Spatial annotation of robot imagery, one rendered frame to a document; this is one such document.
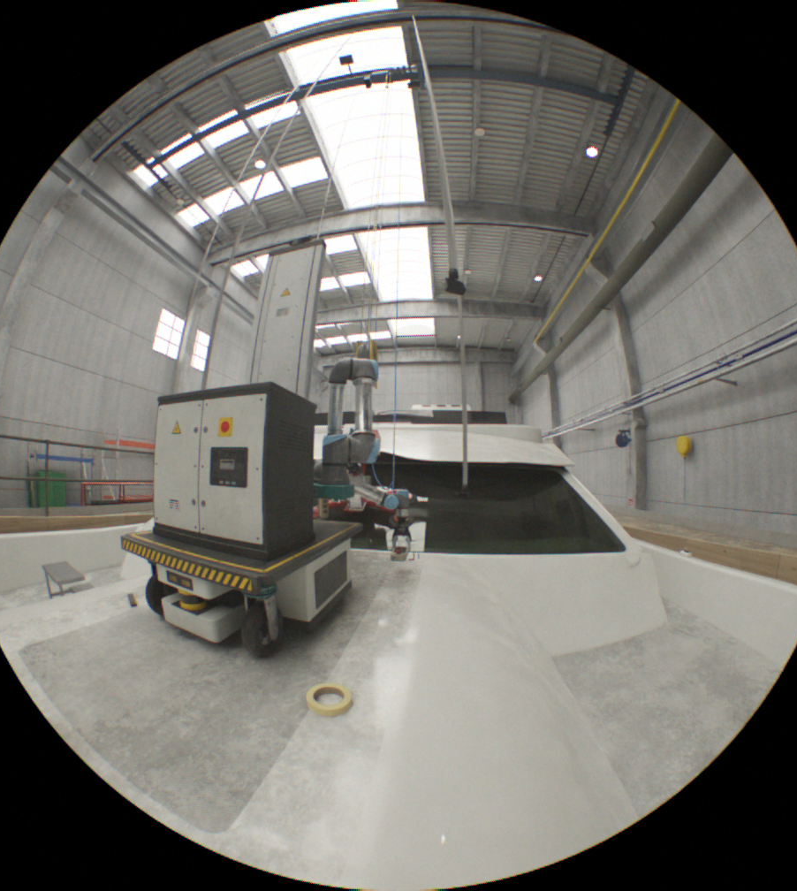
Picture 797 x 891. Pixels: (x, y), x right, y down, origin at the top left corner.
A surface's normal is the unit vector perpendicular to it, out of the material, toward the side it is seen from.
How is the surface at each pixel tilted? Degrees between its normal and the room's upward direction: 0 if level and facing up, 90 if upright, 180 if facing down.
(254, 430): 90
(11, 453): 90
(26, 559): 90
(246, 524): 90
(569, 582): 56
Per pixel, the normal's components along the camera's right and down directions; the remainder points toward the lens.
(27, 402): 0.99, 0.00
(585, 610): -0.04, -0.60
